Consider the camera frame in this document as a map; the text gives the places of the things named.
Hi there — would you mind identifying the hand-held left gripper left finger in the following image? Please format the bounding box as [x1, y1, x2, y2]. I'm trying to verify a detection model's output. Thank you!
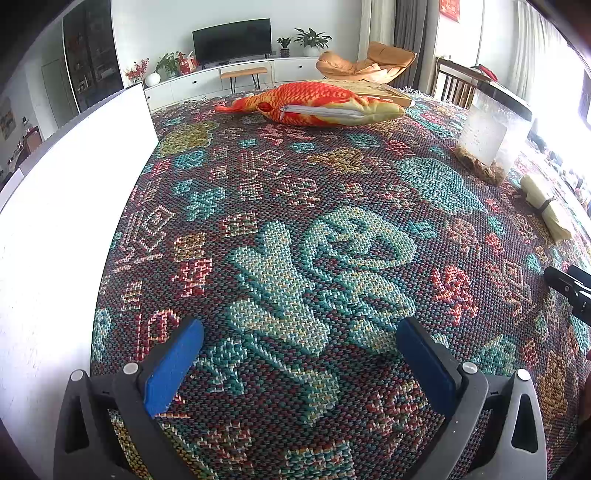
[54, 316, 205, 480]

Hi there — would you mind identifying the white sheer curtain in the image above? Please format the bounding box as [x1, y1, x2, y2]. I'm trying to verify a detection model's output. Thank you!
[512, 0, 569, 103]

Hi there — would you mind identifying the black glass cabinet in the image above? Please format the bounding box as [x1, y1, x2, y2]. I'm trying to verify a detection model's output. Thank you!
[62, 0, 126, 114]

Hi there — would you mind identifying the red gift box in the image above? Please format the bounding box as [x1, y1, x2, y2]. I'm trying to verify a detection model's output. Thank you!
[177, 51, 201, 75]

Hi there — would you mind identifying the colourful patterned woven blanket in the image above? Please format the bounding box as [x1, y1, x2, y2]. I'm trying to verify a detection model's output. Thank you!
[89, 87, 591, 480]

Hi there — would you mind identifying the orange lounge chair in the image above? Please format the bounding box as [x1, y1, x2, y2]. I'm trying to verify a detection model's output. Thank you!
[316, 41, 417, 86]

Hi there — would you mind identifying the white cardboard box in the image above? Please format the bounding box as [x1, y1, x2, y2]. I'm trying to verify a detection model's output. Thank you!
[0, 82, 160, 437]

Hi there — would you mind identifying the large potted green plant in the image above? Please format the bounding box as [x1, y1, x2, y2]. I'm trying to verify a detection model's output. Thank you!
[293, 27, 334, 59]

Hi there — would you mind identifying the beige cloth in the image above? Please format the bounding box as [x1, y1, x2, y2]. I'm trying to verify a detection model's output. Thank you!
[520, 172, 574, 243]

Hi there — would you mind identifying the dark wooden chair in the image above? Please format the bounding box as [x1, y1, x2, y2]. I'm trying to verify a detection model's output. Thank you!
[434, 57, 481, 110]

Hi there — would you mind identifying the flat cardboard box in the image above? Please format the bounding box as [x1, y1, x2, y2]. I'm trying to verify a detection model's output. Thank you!
[304, 79, 414, 108]

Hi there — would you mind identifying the grey curtain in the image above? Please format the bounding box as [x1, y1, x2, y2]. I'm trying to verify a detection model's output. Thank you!
[392, 0, 440, 91]

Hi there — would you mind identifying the black television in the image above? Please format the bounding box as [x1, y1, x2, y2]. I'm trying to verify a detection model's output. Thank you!
[191, 18, 272, 70]

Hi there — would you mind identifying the orange fish plush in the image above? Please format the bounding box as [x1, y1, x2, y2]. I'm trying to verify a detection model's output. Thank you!
[214, 82, 406, 128]

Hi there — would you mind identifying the red flower arrangement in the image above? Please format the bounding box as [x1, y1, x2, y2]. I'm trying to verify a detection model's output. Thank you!
[125, 58, 151, 86]

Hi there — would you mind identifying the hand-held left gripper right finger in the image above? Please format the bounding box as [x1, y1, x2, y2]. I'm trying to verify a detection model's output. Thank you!
[396, 318, 548, 480]

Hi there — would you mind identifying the white standing air conditioner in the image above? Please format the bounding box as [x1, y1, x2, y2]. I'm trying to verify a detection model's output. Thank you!
[357, 0, 398, 49]

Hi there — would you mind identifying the clear container with black lid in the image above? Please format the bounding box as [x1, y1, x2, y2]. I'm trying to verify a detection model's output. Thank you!
[454, 80, 534, 187]

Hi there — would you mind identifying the framed wall picture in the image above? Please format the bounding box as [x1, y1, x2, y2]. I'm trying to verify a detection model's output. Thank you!
[0, 94, 17, 140]

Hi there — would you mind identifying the bushy green potted plant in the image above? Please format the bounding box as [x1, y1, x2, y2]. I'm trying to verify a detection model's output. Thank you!
[155, 51, 184, 79]

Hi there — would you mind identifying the wooden stool with black legs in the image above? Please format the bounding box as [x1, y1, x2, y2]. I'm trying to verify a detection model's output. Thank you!
[219, 66, 269, 93]

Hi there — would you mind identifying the white television cabinet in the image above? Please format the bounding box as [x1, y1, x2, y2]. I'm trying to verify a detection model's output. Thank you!
[143, 56, 334, 112]

